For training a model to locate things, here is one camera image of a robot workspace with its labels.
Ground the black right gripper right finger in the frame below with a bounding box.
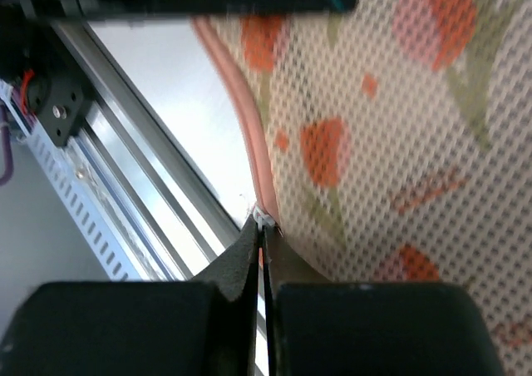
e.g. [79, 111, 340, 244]
[261, 227, 504, 375]

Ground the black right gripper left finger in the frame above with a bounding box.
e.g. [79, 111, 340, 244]
[1, 219, 259, 375]

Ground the white zipper pull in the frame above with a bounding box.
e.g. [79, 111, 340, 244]
[251, 204, 276, 231]

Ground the floral mesh laundry bag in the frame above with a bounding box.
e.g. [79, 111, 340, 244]
[192, 0, 531, 375]

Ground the aluminium front rail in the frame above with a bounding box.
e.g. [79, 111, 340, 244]
[54, 21, 255, 280]

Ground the white slotted cable duct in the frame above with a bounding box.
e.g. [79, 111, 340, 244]
[1, 82, 142, 281]

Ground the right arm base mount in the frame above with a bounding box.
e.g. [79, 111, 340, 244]
[1, 9, 95, 147]

